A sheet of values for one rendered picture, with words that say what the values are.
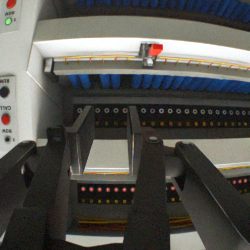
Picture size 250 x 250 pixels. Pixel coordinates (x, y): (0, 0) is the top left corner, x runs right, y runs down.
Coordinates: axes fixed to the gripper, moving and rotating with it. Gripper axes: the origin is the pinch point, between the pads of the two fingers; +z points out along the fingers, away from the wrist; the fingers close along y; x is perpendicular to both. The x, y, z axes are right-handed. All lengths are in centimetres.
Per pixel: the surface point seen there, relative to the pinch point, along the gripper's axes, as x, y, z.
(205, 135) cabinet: -13.3, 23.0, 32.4
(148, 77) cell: 2.2, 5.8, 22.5
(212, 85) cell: 1.0, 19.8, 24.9
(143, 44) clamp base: 7.8, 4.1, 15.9
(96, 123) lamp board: -8.6, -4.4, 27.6
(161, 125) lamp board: -8.9, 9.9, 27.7
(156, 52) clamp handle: 6.5, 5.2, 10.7
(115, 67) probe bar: 4.0, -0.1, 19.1
